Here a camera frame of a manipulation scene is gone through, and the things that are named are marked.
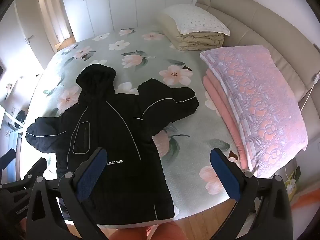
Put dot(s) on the floral green bed sheet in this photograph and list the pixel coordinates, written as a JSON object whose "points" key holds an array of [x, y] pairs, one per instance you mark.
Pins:
{"points": [[150, 80]]}

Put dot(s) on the white door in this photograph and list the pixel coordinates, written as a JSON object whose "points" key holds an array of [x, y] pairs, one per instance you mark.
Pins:
{"points": [[30, 30]]}

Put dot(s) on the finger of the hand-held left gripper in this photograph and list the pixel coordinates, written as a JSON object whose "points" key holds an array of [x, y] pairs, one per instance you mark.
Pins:
{"points": [[37, 166], [8, 157]]}

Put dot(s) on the folded beige quilt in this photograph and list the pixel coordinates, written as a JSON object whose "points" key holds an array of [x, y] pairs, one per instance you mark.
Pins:
{"points": [[200, 42]]}

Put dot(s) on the beige padded headboard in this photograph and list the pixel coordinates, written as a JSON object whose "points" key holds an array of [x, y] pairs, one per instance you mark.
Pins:
{"points": [[262, 25]]}

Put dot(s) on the white power strip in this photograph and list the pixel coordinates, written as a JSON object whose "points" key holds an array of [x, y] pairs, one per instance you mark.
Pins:
{"points": [[291, 184]]}

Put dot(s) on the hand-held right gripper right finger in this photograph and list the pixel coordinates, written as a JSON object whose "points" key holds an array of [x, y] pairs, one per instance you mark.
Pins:
{"points": [[225, 176]]}

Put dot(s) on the pink patterned towel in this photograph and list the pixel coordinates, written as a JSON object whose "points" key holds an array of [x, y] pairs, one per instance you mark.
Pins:
{"points": [[262, 92]]}

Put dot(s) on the black hooded jacket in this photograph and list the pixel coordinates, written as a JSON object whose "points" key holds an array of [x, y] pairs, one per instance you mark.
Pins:
{"points": [[112, 130]]}

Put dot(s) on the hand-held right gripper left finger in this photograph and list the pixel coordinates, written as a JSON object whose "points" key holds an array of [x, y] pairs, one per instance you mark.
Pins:
{"points": [[91, 173]]}

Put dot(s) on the white wardrobe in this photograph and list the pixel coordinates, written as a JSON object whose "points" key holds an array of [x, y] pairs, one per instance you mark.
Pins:
{"points": [[125, 2]]}

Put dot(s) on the white dotted pillow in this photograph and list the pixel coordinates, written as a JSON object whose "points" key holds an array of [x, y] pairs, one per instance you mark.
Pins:
{"points": [[195, 20]]}

